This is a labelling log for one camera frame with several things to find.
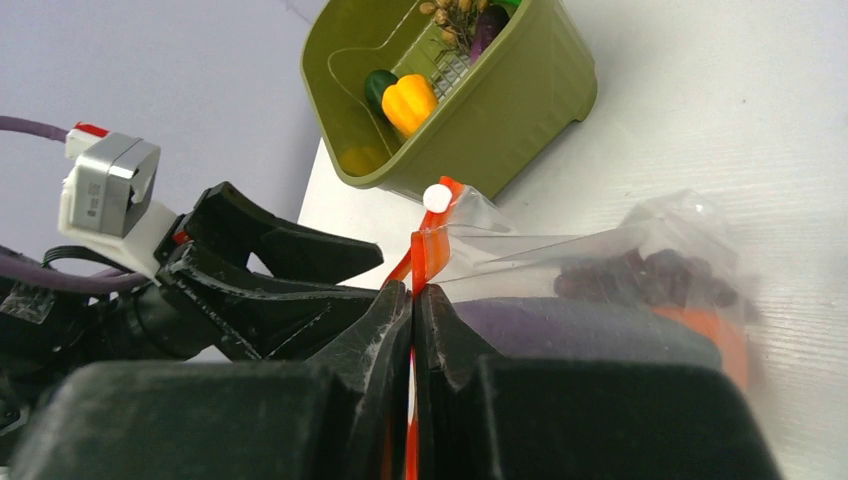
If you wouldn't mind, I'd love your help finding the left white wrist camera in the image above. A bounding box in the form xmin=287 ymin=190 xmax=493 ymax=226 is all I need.
xmin=58 ymin=123 xmax=177 ymax=279

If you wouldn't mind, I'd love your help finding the purple toy eggplant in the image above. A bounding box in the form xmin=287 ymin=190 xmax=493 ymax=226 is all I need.
xmin=454 ymin=297 xmax=722 ymax=370

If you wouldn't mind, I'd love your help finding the small purple eggplant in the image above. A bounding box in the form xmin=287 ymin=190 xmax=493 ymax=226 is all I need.
xmin=469 ymin=4 xmax=510 ymax=65

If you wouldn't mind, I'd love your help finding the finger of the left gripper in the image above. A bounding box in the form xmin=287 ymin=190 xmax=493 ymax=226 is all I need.
xmin=175 ymin=182 xmax=384 ymax=285
xmin=157 ymin=241 xmax=383 ymax=360

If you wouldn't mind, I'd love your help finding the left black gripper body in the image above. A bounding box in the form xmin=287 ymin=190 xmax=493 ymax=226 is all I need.
xmin=1 ymin=248 xmax=223 ymax=464

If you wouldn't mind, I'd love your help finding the clear zip bag orange zipper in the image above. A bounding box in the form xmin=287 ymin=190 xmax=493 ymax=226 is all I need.
xmin=392 ymin=178 xmax=779 ymax=479

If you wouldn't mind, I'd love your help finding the dark red grape bunch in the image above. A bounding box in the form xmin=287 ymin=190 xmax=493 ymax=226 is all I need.
xmin=547 ymin=248 xmax=760 ymax=325

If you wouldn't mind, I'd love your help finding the orange toy fruit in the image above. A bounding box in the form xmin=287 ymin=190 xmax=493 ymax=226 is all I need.
xmin=652 ymin=307 xmax=750 ymax=391

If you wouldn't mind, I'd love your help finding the yellow toy pepper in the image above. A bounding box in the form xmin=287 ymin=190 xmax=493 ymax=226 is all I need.
xmin=381 ymin=74 xmax=439 ymax=138

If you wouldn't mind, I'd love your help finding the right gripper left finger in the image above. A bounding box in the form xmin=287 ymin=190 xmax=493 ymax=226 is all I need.
xmin=8 ymin=281 xmax=412 ymax=479

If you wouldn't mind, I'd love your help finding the olive green plastic bin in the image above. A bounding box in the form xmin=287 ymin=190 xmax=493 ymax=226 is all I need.
xmin=302 ymin=1 xmax=598 ymax=199

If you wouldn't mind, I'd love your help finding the dark green toy cucumber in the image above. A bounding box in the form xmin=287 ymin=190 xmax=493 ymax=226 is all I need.
xmin=364 ymin=69 xmax=399 ymax=119

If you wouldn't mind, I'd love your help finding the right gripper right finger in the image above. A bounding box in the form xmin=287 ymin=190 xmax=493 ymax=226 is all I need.
xmin=411 ymin=285 xmax=780 ymax=479

